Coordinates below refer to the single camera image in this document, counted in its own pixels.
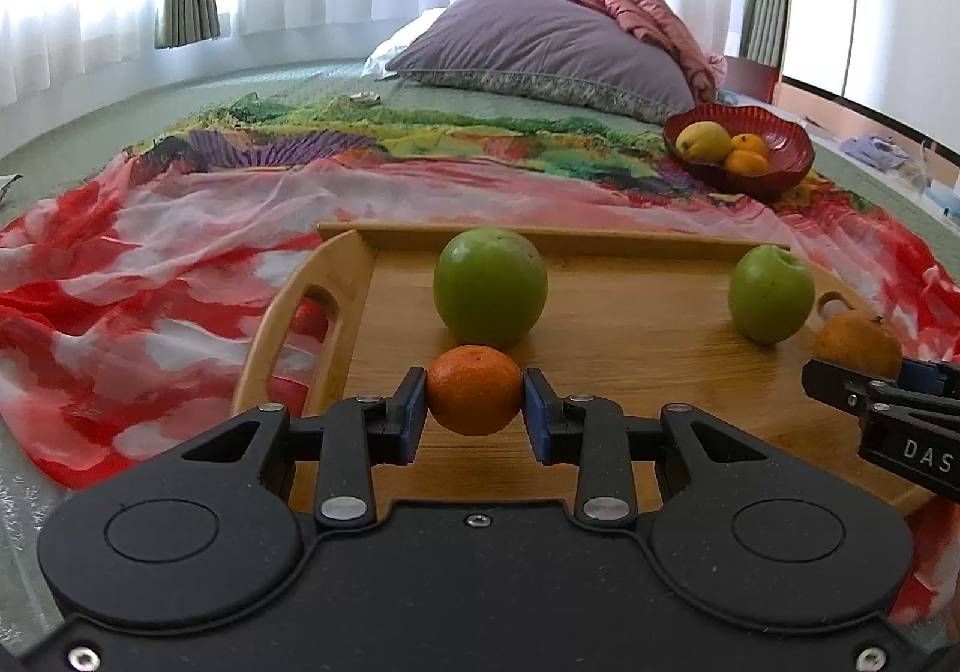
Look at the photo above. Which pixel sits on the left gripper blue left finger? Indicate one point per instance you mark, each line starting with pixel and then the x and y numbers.
pixel 360 433

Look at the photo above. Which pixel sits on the pink crumpled blanket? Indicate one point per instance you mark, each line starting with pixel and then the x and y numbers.
pixel 654 23

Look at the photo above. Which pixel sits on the green quilted bedspread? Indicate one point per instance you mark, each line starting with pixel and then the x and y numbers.
pixel 69 155

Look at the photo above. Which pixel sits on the large green apple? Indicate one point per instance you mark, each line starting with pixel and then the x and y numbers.
pixel 490 286

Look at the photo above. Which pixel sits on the orange mandarin in bowl back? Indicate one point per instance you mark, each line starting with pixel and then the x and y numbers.
pixel 751 143

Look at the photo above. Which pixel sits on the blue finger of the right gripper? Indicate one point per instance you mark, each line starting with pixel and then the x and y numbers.
pixel 930 385
pixel 847 390

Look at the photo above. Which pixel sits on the red glass fruit bowl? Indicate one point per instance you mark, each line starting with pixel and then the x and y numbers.
pixel 791 149

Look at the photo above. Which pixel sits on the wooden bamboo serving tray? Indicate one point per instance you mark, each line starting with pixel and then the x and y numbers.
pixel 640 318

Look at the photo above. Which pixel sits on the purple pillow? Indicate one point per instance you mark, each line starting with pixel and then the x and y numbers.
pixel 549 50

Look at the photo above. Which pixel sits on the yellow pear in bowl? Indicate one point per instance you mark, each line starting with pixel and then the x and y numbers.
pixel 704 142

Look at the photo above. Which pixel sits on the smaller green apple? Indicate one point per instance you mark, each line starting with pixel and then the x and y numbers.
pixel 771 294

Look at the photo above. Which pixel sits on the orange mandarin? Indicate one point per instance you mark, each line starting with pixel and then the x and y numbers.
pixel 741 163
pixel 751 143
pixel 474 390

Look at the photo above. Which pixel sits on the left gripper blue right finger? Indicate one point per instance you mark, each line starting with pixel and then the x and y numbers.
pixel 589 433

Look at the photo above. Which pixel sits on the orange mandarin in bowl front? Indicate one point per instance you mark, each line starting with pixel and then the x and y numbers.
pixel 741 163

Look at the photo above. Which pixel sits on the small metallic object on bed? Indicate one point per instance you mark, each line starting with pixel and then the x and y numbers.
pixel 365 98

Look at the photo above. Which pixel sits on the blue cloth on floor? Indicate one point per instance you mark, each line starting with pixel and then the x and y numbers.
pixel 875 151

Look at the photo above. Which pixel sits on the red white sheer scarf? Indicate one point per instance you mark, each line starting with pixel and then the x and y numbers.
pixel 129 303

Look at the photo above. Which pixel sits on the colourful floral scarf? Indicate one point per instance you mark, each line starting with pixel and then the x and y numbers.
pixel 256 133

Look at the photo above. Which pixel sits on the brownish yellow pear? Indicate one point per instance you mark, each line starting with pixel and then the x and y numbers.
pixel 861 343

